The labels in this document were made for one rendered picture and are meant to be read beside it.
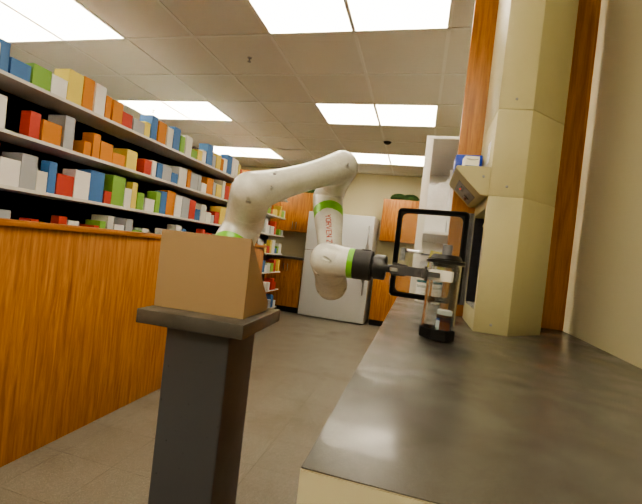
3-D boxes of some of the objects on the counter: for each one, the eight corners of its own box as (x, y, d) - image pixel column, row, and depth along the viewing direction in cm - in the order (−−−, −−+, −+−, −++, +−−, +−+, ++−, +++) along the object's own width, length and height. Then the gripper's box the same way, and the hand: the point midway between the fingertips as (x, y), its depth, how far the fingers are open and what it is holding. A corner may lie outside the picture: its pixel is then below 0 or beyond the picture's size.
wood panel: (560, 329, 161) (599, -3, 160) (562, 330, 158) (602, -8, 157) (439, 312, 173) (474, 3, 172) (439, 313, 170) (475, -2, 169)
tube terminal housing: (526, 327, 157) (548, 140, 157) (553, 343, 126) (580, 110, 125) (462, 317, 163) (482, 138, 163) (472, 331, 132) (498, 108, 131)
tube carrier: (453, 333, 115) (463, 262, 115) (457, 340, 104) (468, 262, 104) (417, 326, 117) (426, 257, 117) (417, 333, 107) (427, 257, 107)
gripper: (370, 253, 105) (457, 264, 100) (378, 254, 126) (450, 263, 121) (366, 280, 105) (453, 292, 100) (375, 277, 126) (447, 287, 121)
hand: (443, 275), depth 111 cm, fingers closed on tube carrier, 9 cm apart
